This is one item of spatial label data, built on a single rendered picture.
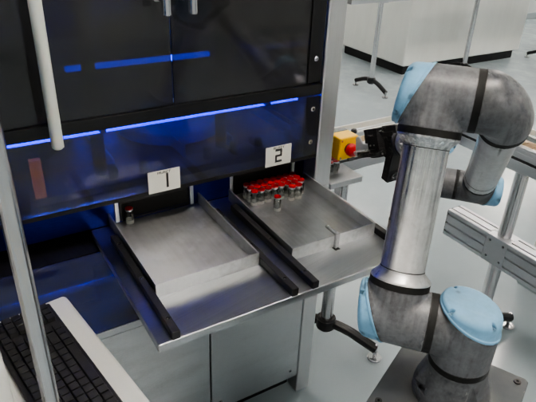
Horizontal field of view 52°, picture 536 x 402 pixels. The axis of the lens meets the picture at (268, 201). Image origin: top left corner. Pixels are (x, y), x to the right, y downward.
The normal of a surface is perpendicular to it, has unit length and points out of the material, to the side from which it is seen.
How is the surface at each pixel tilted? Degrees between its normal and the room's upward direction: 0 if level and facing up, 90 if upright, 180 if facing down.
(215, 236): 0
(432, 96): 69
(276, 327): 90
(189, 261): 0
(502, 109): 83
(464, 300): 7
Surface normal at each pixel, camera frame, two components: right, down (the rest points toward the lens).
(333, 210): 0.04, -0.87
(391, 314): -0.35, 0.08
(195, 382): 0.51, 0.43
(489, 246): -0.86, 0.22
